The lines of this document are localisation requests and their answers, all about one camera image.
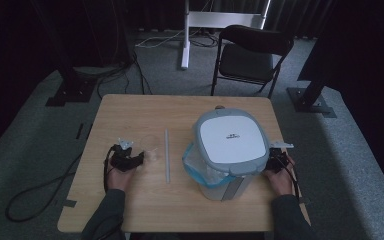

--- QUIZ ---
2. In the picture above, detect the white floor cable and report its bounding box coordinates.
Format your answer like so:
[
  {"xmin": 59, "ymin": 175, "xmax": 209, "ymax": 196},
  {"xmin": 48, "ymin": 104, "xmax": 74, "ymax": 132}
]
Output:
[{"xmin": 134, "ymin": 29, "xmax": 186, "ymax": 49}]

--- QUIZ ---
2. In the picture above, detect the person's left hand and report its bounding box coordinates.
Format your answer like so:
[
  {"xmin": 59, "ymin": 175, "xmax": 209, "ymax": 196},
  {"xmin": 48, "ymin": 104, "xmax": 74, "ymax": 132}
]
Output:
[{"xmin": 105, "ymin": 159, "xmax": 138, "ymax": 193}]

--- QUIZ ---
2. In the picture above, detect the black tape strip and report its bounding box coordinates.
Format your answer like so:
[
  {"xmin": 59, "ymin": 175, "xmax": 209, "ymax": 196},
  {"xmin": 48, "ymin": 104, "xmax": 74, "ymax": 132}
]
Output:
[{"xmin": 75, "ymin": 122, "xmax": 85, "ymax": 141}]

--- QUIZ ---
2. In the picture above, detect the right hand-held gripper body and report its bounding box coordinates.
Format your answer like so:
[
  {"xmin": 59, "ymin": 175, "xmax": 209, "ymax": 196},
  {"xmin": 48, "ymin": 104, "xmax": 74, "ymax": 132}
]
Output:
[{"xmin": 266, "ymin": 140, "xmax": 295, "ymax": 174}]

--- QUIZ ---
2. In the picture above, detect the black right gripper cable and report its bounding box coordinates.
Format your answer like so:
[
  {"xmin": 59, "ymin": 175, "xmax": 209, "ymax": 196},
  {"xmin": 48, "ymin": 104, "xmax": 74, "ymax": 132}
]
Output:
[{"xmin": 278, "ymin": 155, "xmax": 302, "ymax": 203}]

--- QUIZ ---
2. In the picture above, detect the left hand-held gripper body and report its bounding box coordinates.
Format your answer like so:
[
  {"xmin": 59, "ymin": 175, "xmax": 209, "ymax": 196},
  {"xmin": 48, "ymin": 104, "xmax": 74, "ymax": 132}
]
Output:
[{"xmin": 109, "ymin": 137, "xmax": 138, "ymax": 173}]

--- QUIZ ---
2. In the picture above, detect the clear blue-rimmed bin bag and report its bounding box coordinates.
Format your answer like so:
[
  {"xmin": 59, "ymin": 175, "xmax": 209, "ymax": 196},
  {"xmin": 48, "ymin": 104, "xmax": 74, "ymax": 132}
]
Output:
[{"xmin": 181, "ymin": 141, "xmax": 238, "ymax": 190}]

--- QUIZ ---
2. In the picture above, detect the black floor cable loop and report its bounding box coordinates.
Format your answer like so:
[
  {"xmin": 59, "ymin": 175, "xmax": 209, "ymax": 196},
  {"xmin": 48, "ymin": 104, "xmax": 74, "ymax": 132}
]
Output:
[{"xmin": 5, "ymin": 151, "xmax": 85, "ymax": 224}]

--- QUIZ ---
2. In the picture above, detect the white metal stand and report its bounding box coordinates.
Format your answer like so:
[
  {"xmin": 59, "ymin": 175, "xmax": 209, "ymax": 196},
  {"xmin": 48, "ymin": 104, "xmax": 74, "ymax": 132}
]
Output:
[{"xmin": 180, "ymin": 0, "xmax": 272, "ymax": 71}]

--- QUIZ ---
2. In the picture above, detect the black folding chair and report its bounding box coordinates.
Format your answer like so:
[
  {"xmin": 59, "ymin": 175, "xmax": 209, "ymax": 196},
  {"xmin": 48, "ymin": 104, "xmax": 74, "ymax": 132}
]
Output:
[{"xmin": 210, "ymin": 24, "xmax": 295, "ymax": 100}]

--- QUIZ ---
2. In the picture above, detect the white straw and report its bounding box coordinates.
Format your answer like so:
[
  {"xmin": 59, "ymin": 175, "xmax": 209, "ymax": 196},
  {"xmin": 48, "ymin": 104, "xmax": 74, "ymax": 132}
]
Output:
[{"xmin": 164, "ymin": 127, "xmax": 172, "ymax": 185}]

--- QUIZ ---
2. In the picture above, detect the black stand with base plate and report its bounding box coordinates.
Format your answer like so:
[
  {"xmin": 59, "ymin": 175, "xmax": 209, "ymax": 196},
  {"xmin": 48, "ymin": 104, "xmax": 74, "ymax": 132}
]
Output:
[
  {"xmin": 286, "ymin": 66, "xmax": 338, "ymax": 119},
  {"xmin": 45, "ymin": 63, "xmax": 98, "ymax": 108}
]

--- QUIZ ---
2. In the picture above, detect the white grey lidded trash can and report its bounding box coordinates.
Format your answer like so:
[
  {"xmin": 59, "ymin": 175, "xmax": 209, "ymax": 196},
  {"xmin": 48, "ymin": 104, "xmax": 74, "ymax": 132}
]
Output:
[{"xmin": 192, "ymin": 107, "xmax": 272, "ymax": 202}]

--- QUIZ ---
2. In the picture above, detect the black floor cable bundle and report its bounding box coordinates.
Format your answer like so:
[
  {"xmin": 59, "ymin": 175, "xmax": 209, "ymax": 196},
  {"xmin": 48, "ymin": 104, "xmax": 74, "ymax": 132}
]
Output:
[{"xmin": 94, "ymin": 49, "xmax": 155, "ymax": 100}]

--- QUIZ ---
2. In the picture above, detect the person's right hand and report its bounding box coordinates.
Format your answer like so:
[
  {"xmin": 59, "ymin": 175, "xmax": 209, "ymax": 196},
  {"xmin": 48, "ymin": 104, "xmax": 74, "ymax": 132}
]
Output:
[{"xmin": 264, "ymin": 153, "xmax": 296, "ymax": 197}]

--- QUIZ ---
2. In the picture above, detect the clear plastic cup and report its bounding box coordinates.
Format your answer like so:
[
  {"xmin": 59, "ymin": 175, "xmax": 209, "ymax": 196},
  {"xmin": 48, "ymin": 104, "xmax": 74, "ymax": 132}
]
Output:
[{"xmin": 138, "ymin": 133, "xmax": 161, "ymax": 163}]

